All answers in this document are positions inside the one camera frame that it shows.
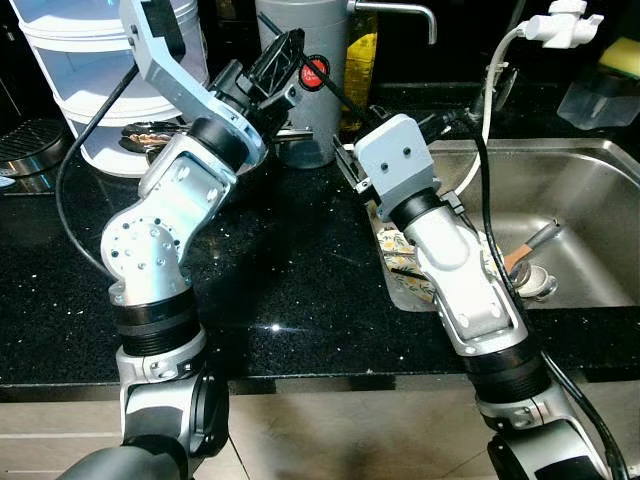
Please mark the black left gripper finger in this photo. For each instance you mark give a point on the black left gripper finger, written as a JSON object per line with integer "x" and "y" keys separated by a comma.
{"x": 292, "y": 80}
{"x": 275, "y": 52}

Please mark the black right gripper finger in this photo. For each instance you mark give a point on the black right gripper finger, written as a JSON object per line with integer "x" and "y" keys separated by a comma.
{"x": 350, "y": 168}

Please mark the long thin black stick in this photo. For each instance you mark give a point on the long thin black stick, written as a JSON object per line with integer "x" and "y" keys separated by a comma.
{"x": 345, "y": 95}

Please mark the floral plate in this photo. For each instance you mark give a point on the floral plate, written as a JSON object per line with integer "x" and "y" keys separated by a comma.
{"x": 395, "y": 270}

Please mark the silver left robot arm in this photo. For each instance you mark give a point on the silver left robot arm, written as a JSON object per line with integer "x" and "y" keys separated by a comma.
{"x": 150, "y": 260}

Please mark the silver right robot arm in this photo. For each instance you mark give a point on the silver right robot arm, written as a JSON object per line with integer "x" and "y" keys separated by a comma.
{"x": 470, "y": 300}

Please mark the grey water dispenser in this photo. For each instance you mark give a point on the grey water dispenser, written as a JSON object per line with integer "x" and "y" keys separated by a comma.
{"x": 310, "y": 120}

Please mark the steel tongs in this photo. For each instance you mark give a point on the steel tongs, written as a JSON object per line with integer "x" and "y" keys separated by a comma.
{"x": 295, "y": 132}

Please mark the chrome faucet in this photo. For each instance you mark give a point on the chrome faucet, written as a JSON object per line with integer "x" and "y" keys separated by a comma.
{"x": 505, "y": 88}

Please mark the yellow dish soap bottle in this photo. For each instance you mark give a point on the yellow dish soap bottle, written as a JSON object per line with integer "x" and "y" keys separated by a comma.
{"x": 360, "y": 80}

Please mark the stainless steel sink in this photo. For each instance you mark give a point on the stainless steel sink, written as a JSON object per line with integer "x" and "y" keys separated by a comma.
{"x": 580, "y": 190}

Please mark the white faucet diverter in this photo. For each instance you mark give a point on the white faucet diverter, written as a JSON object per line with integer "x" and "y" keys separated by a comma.
{"x": 560, "y": 25}

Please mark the clear sponge holder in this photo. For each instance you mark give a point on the clear sponge holder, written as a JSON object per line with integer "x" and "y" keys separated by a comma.
{"x": 600, "y": 100}

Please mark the clear stacked food container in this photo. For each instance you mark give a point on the clear stacked food container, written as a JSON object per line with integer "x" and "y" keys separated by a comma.
{"x": 70, "y": 60}

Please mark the white cup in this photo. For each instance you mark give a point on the white cup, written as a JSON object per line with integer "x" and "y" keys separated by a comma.
{"x": 537, "y": 282}

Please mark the yellow sponge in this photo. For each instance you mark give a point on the yellow sponge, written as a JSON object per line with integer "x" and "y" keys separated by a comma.
{"x": 625, "y": 58}

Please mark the round metal grate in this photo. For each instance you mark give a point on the round metal grate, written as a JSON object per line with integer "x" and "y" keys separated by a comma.
{"x": 25, "y": 150}

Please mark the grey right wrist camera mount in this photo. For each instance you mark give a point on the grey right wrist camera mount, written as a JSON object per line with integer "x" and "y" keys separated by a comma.
{"x": 400, "y": 165}

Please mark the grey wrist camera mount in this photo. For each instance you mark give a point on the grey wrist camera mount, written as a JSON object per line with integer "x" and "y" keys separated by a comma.
{"x": 170, "y": 70}
{"x": 400, "y": 165}

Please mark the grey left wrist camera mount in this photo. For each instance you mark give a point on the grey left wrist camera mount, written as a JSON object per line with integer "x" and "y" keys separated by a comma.
{"x": 170, "y": 70}

